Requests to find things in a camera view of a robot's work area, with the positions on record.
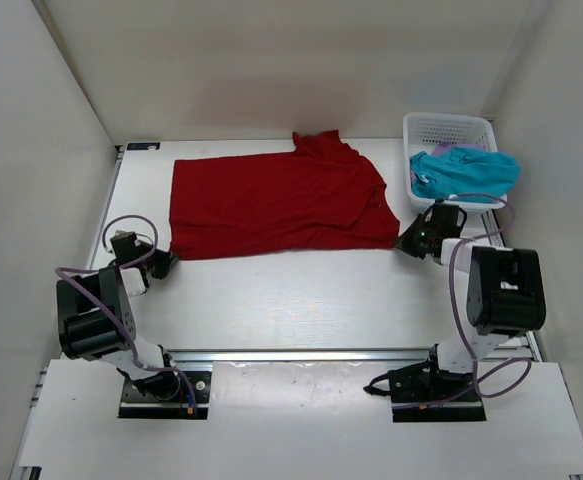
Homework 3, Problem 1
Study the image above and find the dark label sticker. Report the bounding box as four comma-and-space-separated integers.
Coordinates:
126, 142, 161, 151

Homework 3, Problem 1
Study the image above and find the left side aluminium rail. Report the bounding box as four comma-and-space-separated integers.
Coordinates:
8, 144, 126, 480

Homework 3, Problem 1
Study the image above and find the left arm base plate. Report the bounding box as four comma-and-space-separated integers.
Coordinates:
118, 370, 212, 420

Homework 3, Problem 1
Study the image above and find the purple t shirt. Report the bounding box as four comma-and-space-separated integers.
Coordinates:
432, 141, 485, 157

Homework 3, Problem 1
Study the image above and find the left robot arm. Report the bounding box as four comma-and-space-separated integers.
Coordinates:
56, 231, 185, 403

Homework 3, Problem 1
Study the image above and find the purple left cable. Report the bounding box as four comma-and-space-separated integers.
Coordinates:
58, 214, 198, 416

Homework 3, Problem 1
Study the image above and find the right side aluminium rail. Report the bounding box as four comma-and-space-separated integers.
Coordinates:
474, 210, 546, 361

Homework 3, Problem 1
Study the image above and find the teal t shirt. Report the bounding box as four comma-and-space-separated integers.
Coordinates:
409, 148, 521, 203

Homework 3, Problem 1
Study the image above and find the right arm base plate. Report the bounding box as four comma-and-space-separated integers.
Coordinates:
363, 359, 487, 423

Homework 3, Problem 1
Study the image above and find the aluminium table edge rail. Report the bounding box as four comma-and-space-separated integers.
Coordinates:
160, 347, 537, 366

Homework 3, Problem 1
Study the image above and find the red t shirt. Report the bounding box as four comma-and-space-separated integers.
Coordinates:
169, 130, 400, 260

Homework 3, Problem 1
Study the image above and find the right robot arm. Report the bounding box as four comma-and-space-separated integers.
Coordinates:
363, 199, 546, 410

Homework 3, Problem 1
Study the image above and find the white plastic basket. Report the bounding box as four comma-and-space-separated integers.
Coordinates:
403, 112, 520, 215

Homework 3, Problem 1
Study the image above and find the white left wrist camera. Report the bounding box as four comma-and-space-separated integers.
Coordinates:
110, 230, 137, 251

